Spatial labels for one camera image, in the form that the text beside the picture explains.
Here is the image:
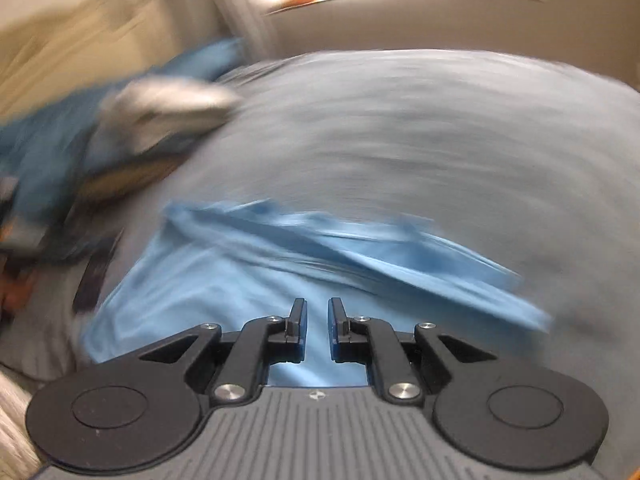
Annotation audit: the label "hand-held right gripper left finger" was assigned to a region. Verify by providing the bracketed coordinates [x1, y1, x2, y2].
[137, 297, 307, 407]

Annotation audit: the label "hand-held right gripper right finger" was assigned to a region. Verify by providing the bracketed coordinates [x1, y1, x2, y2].
[327, 297, 500, 405]

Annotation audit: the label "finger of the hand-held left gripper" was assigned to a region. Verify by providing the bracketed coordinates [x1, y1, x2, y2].
[72, 237, 123, 313]

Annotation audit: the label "light blue shirt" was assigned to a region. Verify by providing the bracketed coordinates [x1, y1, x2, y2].
[82, 199, 553, 388]

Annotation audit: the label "white folded clothes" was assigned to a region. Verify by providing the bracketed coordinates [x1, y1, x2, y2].
[97, 80, 241, 153]

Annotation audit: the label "cream carved headboard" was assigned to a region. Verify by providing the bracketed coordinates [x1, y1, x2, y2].
[0, 0, 166, 116]

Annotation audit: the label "grey curtain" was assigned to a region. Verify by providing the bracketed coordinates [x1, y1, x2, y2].
[215, 0, 278, 56]

